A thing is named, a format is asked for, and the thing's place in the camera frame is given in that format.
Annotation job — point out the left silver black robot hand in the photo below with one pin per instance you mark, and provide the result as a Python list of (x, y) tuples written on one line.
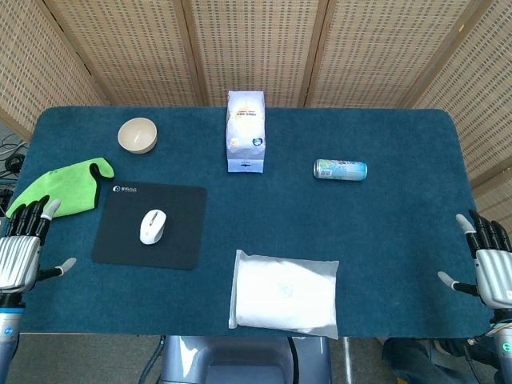
[(18, 256)]

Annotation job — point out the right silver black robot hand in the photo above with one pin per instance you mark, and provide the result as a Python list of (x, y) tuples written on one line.
[(496, 272)]

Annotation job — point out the white computer mouse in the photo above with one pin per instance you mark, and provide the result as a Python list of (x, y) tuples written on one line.
[(153, 227)]

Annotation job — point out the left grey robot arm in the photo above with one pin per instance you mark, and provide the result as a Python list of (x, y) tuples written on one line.
[(8, 332)]

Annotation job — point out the black mouse pad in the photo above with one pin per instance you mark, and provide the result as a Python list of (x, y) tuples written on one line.
[(180, 224)]

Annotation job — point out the green cloth with black trim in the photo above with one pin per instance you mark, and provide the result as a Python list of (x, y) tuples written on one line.
[(68, 186)]

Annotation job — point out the person's blue jeans leg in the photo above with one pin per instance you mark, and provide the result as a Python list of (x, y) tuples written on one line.
[(412, 360)]

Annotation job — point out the beige bowl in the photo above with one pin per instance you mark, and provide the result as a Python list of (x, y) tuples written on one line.
[(137, 136)]

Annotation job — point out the teal table mat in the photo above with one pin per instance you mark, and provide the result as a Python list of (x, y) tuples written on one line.
[(320, 220)]

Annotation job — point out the light blue drink can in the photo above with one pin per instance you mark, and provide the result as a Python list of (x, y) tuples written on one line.
[(340, 170)]

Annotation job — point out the white frosted plastic zip bag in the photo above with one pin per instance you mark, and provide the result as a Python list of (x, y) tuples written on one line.
[(284, 294)]

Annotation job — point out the grey-blue robot torso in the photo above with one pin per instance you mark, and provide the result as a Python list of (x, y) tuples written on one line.
[(244, 360)]

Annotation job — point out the pale lavender paper bag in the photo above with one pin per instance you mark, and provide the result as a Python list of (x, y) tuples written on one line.
[(245, 136)]

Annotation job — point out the woven bamboo folding screen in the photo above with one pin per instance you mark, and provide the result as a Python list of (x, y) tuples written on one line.
[(256, 48)]

